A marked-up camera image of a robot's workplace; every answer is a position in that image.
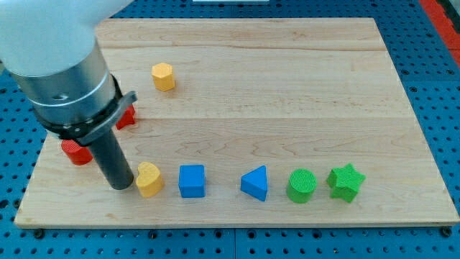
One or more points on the blue cube block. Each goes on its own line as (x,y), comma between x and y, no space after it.
(192,181)

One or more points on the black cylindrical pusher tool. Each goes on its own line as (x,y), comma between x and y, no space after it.
(96,134)

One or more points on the wooden board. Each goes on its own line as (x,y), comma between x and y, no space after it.
(284,93)

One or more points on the green star block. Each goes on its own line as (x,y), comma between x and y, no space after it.
(345,182)

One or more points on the yellow heart block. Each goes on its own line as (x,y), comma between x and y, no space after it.
(149,180)

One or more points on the green cylinder block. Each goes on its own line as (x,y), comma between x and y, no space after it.
(301,185)

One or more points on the blue triangle block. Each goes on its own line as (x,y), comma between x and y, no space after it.
(255,184)

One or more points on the red star block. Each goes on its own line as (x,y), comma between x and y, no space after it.
(128,118)

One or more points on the yellow hexagon block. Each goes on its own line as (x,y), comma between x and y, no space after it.
(163,76)

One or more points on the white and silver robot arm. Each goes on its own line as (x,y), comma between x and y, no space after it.
(52,52)

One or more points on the red cylinder block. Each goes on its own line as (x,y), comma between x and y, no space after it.
(78,155)

